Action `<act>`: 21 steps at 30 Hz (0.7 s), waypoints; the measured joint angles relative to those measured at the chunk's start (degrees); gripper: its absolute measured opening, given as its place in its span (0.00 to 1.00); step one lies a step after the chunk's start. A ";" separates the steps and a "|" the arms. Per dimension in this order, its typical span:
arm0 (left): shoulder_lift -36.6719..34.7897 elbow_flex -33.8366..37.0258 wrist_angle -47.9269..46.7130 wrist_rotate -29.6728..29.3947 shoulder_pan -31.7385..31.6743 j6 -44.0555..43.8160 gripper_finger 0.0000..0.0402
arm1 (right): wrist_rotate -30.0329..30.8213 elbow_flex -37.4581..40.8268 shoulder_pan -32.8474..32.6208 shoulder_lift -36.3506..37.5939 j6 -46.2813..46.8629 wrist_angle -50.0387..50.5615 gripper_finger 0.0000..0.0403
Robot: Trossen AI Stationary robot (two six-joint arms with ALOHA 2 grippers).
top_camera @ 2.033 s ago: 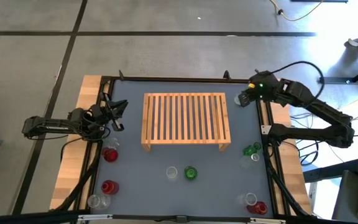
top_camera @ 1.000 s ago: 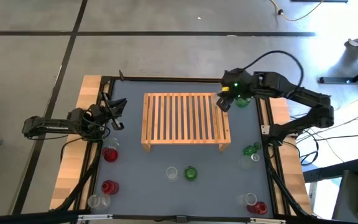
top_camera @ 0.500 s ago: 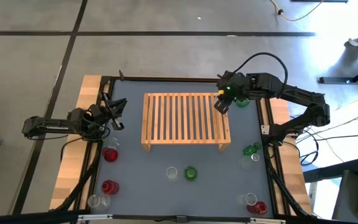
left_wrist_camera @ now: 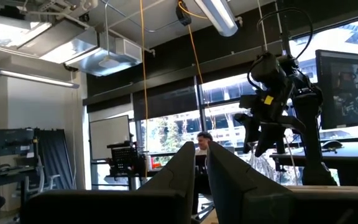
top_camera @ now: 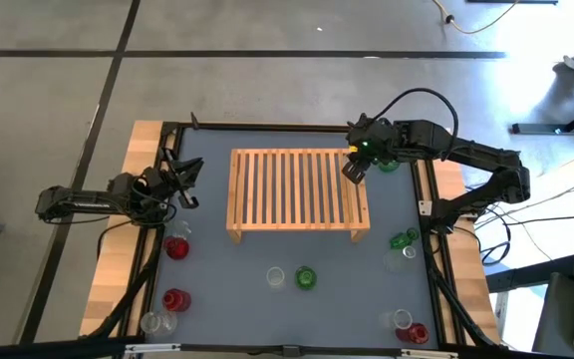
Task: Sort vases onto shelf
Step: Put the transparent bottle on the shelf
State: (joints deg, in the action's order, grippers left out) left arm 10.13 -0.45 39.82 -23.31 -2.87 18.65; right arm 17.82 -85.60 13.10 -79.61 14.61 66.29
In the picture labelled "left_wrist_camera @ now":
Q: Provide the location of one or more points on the black perforated equipment rack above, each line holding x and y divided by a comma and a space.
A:
123, 161

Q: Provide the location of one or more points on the long strip light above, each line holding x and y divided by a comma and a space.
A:
33, 77

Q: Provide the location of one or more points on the dark workbench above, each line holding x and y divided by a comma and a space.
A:
5, 175

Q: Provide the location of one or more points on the dark office desk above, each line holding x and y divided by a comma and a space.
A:
346, 155

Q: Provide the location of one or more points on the dark folding panel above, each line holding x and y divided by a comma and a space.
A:
54, 158

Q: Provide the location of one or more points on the metal air duct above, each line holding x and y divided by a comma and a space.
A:
104, 59

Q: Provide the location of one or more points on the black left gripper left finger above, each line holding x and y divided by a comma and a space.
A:
166, 199

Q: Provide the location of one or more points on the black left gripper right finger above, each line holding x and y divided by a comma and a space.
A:
244, 199

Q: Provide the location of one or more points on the white ceiling lamp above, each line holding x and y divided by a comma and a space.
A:
217, 15

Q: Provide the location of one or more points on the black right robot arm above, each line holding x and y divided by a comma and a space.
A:
309, 124

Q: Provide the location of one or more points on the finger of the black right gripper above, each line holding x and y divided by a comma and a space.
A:
252, 130
269, 137

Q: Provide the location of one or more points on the whiteboard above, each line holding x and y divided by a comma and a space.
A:
109, 137

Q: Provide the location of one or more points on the person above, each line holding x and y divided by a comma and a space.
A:
203, 141

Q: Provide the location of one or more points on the computer monitor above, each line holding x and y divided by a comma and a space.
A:
350, 90

